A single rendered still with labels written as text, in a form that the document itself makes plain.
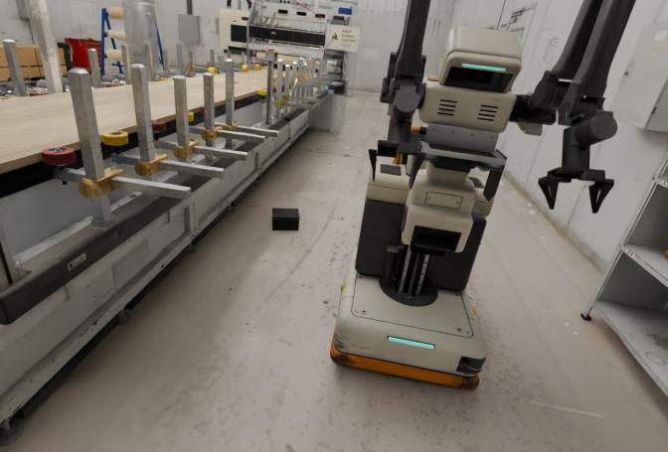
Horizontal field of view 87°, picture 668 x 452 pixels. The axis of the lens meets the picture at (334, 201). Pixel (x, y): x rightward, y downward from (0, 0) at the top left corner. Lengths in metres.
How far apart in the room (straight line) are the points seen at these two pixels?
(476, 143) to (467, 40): 0.31
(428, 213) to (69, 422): 1.45
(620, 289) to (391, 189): 1.55
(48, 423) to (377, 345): 1.19
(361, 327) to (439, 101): 0.91
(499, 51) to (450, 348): 1.08
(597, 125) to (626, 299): 1.80
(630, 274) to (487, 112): 1.59
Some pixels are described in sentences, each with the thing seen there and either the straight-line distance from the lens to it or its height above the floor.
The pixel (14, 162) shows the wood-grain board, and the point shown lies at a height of 0.89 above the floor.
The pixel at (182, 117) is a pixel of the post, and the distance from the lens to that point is 1.61.
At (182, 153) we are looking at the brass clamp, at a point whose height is 0.81.
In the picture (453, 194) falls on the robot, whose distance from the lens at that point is 1.28.
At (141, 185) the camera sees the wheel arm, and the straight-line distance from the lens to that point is 1.21.
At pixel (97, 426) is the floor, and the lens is 1.66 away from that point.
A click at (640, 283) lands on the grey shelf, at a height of 0.28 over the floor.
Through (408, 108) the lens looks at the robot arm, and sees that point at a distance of 0.85.
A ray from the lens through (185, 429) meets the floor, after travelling 1.57.
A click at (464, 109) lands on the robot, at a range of 1.21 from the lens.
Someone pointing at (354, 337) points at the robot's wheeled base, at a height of 0.22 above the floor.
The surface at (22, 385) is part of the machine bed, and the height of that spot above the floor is 0.17.
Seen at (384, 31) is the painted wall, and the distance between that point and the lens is 12.02.
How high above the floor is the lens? 1.28
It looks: 23 degrees down
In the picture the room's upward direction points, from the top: 7 degrees clockwise
